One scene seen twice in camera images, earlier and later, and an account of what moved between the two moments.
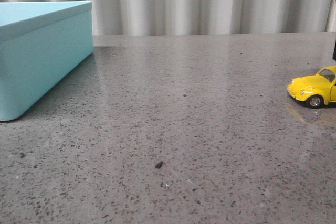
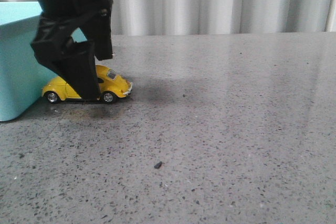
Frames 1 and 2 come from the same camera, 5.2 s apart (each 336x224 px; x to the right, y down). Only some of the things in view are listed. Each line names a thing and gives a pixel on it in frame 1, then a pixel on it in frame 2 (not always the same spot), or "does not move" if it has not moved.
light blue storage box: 41,43 does not move
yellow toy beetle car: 317,90 to 112,85
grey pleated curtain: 164,3 does not move
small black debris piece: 158,164 does not move
